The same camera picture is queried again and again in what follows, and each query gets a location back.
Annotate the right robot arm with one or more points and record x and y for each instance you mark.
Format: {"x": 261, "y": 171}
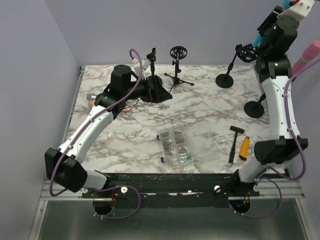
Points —
{"x": 274, "y": 72}

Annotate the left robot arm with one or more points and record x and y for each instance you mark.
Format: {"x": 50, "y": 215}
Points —
{"x": 64, "y": 164}

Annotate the black T-shaped tool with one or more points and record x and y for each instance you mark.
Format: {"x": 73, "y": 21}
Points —
{"x": 236, "y": 131}

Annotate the silver mesh microphone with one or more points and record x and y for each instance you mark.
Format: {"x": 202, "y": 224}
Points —
{"x": 91, "y": 97}

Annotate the black clip round stand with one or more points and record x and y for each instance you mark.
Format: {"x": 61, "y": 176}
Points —
{"x": 255, "y": 109}

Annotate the beige microphone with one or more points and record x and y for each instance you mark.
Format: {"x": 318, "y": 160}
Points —
{"x": 91, "y": 103}

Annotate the pink microphone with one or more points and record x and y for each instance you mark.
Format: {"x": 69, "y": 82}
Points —
{"x": 310, "y": 53}

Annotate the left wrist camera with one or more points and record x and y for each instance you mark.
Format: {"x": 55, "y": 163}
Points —
{"x": 137, "y": 67}

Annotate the clear plastic screw box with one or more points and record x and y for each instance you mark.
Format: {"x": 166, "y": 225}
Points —
{"x": 182, "y": 146}

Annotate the blue microphone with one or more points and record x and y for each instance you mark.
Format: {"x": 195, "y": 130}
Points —
{"x": 257, "y": 41}

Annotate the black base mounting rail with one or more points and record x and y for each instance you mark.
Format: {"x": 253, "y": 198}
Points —
{"x": 171, "y": 190}

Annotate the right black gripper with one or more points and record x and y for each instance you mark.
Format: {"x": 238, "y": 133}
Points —
{"x": 270, "y": 19}

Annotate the black tripod mic stand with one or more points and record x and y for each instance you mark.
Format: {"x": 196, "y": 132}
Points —
{"x": 177, "y": 53}

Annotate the black round-base mic stand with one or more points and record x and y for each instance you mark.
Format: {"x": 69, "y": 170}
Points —
{"x": 153, "y": 67}

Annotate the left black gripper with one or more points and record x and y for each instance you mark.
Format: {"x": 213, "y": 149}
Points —
{"x": 157, "y": 94}

